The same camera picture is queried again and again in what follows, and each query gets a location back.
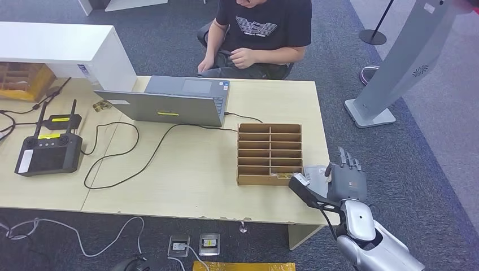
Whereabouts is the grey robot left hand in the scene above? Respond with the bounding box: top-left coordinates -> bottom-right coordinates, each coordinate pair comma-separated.
111,255 -> 166,271

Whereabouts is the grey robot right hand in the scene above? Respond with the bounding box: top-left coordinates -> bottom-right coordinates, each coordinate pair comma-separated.
324,146 -> 368,204

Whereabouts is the person's right hand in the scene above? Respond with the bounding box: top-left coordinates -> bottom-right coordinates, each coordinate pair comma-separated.
197,56 -> 216,73

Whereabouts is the person's left hand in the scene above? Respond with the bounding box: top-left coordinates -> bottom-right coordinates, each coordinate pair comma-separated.
229,47 -> 259,70

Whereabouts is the grey card reader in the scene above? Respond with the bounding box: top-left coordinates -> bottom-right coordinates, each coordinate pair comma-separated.
302,165 -> 334,199

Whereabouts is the person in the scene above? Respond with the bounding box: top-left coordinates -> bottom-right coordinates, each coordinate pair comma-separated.
196,0 -> 313,80

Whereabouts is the wooden card organizer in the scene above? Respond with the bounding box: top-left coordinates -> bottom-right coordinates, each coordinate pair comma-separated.
237,123 -> 303,187

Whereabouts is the floor socket with plug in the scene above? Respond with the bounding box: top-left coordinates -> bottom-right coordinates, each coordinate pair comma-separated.
167,234 -> 190,258

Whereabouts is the grey laptop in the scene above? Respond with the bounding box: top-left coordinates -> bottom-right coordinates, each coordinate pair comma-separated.
93,75 -> 231,128

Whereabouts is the desk leg panel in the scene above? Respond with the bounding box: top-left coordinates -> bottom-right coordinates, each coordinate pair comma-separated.
288,224 -> 324,251

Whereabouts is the floor socket yellow label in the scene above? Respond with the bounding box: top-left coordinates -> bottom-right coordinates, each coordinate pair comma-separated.
198,233 -> 221,256

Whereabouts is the white furniture panel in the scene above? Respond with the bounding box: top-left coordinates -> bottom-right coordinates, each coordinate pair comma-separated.
76,0 -> 169,16

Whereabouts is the flat yellow box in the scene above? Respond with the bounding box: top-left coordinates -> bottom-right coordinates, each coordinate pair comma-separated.
193,261 -> 297,271

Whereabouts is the shoe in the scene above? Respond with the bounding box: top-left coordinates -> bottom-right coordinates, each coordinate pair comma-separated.
359,65 -> 380,86

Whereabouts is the black remote controller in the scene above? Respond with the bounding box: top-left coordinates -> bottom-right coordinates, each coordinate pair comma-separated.
14,99 -> 84,178

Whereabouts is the grey kiosk stand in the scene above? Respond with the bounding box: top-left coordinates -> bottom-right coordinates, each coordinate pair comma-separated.
344,0 -> 463,129

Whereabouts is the white cabinet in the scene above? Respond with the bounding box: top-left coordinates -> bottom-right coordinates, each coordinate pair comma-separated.
0,21 -> 138,93

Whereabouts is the black adapter yellow label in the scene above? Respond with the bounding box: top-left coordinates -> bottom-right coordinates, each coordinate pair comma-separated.
43,113 -> 82,131

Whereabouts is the yellow cardboard box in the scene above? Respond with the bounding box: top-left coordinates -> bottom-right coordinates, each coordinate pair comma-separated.
0,62 -> 57,102

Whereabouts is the red barrier belt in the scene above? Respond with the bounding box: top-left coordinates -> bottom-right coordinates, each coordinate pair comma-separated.
454,0 -> 479,16

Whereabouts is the grey floor cable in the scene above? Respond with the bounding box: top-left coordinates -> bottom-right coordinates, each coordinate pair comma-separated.
0,216 -> 147,259

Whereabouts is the black camera bracket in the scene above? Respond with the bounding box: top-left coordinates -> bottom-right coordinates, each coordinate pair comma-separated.
288,177 -> 343,215

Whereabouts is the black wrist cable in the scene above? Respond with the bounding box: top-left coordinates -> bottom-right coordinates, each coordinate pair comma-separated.
320,203 -> 339,240

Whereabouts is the white socket cable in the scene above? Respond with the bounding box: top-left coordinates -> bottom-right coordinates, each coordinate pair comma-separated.
167,244 -> 210,271

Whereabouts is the long black laptop cable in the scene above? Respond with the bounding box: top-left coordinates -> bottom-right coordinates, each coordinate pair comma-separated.
80,111 -> 264,190

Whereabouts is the thin black cable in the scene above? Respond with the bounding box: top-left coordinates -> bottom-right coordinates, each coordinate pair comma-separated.
0,76 -> 72,115
0,113 -> 45,141

